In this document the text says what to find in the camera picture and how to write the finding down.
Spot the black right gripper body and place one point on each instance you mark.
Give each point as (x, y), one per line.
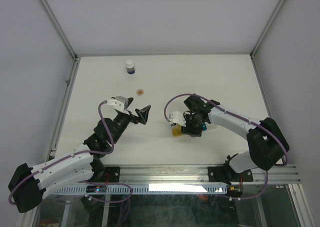
(193, 126)

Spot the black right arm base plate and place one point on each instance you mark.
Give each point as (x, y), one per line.
(227, 175)

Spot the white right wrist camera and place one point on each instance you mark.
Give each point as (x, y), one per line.
(177, 118)

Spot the white slotted cable duct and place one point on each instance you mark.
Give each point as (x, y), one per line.
(143, 189)

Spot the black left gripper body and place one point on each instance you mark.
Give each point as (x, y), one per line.
(133, 118)

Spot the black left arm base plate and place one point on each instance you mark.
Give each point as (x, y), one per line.
(111, 174)

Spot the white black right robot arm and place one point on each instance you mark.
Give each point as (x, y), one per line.
(266, 143)

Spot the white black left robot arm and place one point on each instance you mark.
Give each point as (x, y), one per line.
(30, 185)

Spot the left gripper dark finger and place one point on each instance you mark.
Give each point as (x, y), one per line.
(127, 103)
(143, 114)

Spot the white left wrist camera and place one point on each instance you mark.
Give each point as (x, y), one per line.
(118, 103)

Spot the white-capped dark pill bottle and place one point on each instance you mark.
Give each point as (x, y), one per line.
(130, 66)

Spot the aluminium cage frame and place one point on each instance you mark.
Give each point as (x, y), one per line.
(282, 35)

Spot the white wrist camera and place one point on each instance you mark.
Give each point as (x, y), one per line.
(177, 118)
(118, 103)

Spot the aluminium mounting rail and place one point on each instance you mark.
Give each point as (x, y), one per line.
(196, 174)

